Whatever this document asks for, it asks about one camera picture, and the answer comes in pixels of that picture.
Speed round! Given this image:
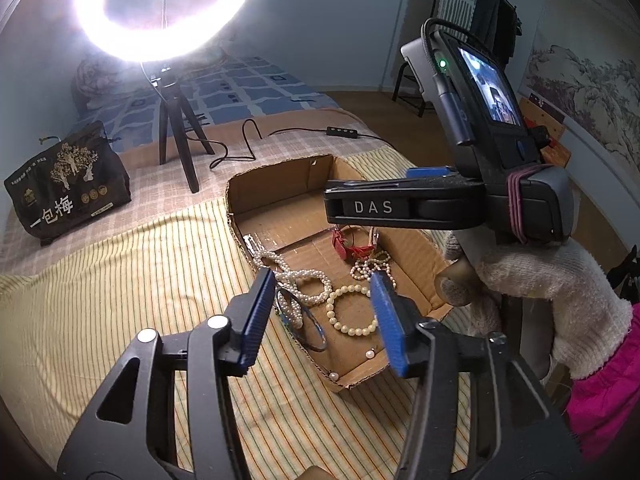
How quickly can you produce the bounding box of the green red string charm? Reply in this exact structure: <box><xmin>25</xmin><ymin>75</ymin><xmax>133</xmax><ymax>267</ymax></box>
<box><xmin>349</xmin><ymin>249</ymin><xmax>396</xmax><ymax>287</ymax></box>

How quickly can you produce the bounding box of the dark metal bangle ring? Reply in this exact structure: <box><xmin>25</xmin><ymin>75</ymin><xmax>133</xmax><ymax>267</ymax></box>
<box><xmin>275</xmin><ymin>286</ymin><xmax>329</xmax><ymax>354</ymax></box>

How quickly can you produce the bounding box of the cream bead bracelet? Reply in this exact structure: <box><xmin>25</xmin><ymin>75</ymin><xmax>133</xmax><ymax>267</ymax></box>
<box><xmin>324</xmin><ymin>283</ymin><xmax>380</xmax><ymax>338</ymax></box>

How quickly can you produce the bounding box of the long white pearl necklace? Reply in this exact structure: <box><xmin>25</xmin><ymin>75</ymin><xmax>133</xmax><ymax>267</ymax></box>
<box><xmin>255</xmin><ymin>249</ymin><xmax>334</xmax><ymax>331</ymax></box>

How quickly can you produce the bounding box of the pink sleeve forearm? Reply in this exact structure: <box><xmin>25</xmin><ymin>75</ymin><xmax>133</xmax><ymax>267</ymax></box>
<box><xmin>567</xmin><ymin>304</ymin><xmax>640</xmax><ymax>462</ymax></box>

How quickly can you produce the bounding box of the white knit gloved hand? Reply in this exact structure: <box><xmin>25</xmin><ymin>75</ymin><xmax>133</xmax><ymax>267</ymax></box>
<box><xmin>438</xmin><ymin>230</ymin><xmax>638</xmax><ymax>380</ymax></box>

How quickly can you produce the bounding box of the black metal chair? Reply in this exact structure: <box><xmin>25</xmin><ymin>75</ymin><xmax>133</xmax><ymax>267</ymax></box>
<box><xmin>392</xmin><ymin>61</ymin><xmax>435</xmax><ymax>118</ymax></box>

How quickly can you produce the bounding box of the brown cardboard box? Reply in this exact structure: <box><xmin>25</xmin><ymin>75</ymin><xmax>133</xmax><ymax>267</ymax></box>
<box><xmin>227</xmin><ymin>148</ymin><xmax>450</xmax><ymax>391</ymax></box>

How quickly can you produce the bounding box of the orange wooden cabinet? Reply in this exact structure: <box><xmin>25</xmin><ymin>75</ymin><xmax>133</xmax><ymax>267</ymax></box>
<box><xmin>520</xmin><ymin>96</ymin><xmax>572</xmax><ymax>168</ymax></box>

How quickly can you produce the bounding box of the yellow striped bed sheet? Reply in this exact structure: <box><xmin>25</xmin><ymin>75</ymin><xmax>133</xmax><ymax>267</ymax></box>
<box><xmin>0</xmin><ymin>148</ymin><xmax>482</xmax><ymax>480</ymax></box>

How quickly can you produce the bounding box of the clothes drying rack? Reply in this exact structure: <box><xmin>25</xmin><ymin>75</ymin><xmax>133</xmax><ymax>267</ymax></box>
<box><xmin>432</xmin><ymin>0</ymin><xmax>522</xmax><ymax>68</ymax></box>

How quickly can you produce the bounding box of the black printed snack bag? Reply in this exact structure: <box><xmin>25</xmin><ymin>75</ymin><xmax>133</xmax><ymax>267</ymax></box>
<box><xmin>4</xmin><ymin>122</ymin><xmax>131</xmax><ymax>246</ymax></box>

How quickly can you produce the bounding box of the black tripod stand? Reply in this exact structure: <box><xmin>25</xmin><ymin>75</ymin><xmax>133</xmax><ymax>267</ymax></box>
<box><xmin>151</xmin><ymin>65</ymin><xmax>215</xmax><ymax>193</ymax></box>

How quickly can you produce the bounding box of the folded floral quilt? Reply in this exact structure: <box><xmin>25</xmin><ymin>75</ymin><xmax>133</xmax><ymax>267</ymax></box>
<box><xmin>73</xmin><ymin>53</ymin><xmax>148</xmax><ymax>110</ymax></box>

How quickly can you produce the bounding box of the black power cable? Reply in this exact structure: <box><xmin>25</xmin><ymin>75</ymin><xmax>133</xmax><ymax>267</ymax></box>
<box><xmin>184</xmin><ymin>117</ymin><xmax>396</xmax><ymax>172</ymax></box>

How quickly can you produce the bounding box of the white ring light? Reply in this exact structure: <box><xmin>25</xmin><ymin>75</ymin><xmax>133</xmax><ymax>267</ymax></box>
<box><xmin>73</xmin><ymin>0</ymin><xmax>246</xmax><ymax>63</ymax></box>

